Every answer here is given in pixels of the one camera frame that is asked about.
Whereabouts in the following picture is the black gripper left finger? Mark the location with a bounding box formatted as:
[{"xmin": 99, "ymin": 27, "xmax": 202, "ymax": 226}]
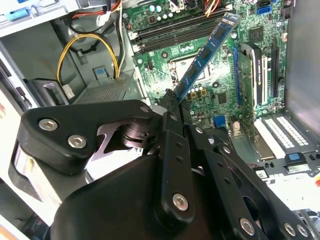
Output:
[{"xmin": 18, "ymin": 89, "xmax": 198, "ymax": 225}]

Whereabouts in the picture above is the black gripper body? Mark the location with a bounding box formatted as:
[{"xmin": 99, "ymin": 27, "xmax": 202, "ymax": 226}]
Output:
[{"xmin": 43, "ymin": 154, "xmax": 242, "ymax": 240}]

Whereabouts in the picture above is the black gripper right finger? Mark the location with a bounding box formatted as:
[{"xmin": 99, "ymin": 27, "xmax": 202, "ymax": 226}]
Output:
[{"xmin": 179, "ymin": 102, "xmax": 317, "ymax": 240}]

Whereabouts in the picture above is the blue RAM stick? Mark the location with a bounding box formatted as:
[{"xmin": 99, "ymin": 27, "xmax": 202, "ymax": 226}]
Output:
[{"xmin": 174, "ymin": 11, "xmax": 240, "ymax": 103}]

